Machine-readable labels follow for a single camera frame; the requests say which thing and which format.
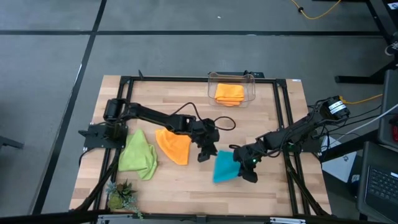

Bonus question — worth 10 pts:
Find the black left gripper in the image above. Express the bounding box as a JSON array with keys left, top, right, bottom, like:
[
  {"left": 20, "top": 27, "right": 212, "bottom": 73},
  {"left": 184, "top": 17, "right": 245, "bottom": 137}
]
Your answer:
[{"left": 189, "top": 118, "right": 220, "bottom": 163}]

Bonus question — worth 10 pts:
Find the orange microfiber towel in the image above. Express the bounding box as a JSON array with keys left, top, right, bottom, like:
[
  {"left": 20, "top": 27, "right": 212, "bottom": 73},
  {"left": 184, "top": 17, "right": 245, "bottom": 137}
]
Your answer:
[
  {"left": 155, "top": 128, "right": 192, "bottom": 166},
  {"left": 214, "top": 83, "right": 246, "bottom": 108}
]

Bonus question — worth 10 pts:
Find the grey aluminium bar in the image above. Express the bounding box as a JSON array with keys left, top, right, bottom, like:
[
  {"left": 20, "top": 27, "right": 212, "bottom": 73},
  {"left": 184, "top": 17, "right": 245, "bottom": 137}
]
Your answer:
[{"left": 96, "top": 213, "right": 307, "bottom": 224}]

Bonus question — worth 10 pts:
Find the yellow floor cable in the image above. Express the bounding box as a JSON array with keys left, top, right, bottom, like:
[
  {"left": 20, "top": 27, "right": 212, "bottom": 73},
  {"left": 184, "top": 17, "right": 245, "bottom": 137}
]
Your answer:
[
  {"left": 290, "top": 0, "right": 343, "bottom": 21},
  {"left": 338, "top": 93, "right": 384, "bottom": 106}
]

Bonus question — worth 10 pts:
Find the grey equipment box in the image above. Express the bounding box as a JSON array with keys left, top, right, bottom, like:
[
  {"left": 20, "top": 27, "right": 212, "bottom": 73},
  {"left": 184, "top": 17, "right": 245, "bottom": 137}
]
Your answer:
[{"left": 377, "top": 68, "right": 398, "bottom": 150}]

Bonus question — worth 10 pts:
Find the black desk leg frame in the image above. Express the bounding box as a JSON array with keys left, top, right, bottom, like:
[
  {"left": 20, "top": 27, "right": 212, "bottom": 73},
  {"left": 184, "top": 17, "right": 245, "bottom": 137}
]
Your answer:
[{"left": 334, "top": 0, "right": 398, "bottom": 85}]

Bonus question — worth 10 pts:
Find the teal microfiber towel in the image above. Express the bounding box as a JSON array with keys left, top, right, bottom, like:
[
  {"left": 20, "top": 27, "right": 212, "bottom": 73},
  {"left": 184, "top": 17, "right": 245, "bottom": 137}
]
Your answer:
[{"left": 212, "top": 150, "right": 243, "bottom": 184}]

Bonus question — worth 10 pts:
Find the white cable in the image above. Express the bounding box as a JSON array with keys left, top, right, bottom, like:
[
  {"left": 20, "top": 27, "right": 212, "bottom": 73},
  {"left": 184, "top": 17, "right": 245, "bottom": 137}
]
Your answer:
[{"left": 335, "top": 104, "right": 398, "bottom": 141}]

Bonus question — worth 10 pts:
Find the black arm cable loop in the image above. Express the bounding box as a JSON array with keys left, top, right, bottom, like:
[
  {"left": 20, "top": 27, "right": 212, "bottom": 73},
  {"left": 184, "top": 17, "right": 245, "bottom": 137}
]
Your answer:
[{"left": 172, "top": 101, "right": 237, "bottom": 132}]

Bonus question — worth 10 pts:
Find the small green succulent plant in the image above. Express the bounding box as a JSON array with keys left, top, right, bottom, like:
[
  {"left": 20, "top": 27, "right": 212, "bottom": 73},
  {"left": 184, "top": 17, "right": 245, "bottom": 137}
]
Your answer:
[{"left": 104, "top": 179, "right": 144, "bottom": 220}]

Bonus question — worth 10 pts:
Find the black furniture foot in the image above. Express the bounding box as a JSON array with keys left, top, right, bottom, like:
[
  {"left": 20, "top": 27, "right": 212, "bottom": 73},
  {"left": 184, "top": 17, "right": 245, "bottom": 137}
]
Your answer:
[{"left": 0, "top": 135, "right": 25, "bottom": 150}]

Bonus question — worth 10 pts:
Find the dark grey laptop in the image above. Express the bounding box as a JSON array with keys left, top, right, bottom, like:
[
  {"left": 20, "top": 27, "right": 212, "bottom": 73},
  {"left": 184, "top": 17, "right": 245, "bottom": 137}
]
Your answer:
[{"left": 356, "top": 141, "right": 398, "bottom": 224}]

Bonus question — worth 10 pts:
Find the white cardboard box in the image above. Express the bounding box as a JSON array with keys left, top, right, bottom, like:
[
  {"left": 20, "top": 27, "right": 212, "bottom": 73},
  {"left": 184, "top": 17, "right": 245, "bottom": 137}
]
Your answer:
[{"left": 321, "top": 136, "right": 358, "bottom": 184}]

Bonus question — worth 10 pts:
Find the green microfiber towel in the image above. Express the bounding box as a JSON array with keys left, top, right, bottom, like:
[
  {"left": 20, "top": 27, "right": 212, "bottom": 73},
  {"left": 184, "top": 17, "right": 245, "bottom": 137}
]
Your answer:
[{"left": 118, "top": 128, "right": 159, "bottom": 182}]

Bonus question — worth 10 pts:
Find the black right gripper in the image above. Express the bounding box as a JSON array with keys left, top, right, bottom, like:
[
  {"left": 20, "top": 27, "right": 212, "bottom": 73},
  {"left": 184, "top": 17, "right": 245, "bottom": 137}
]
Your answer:
[{"left": 233, "top": 142, "right": 267, "bottom": 184}]

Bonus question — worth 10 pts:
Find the black metal table frame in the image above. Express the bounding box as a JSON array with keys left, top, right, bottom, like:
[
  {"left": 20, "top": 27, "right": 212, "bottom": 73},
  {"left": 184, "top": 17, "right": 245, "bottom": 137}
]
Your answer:
[{"left": 74, "top": 70, "right": 332, "bottom": 218}]

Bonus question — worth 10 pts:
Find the clear plastic bin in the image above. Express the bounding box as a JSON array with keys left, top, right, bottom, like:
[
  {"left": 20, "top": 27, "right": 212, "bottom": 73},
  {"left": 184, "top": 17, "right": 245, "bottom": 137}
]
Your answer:
[{"left": 206, "top": 71, "right": 257, "bottom": 109}]

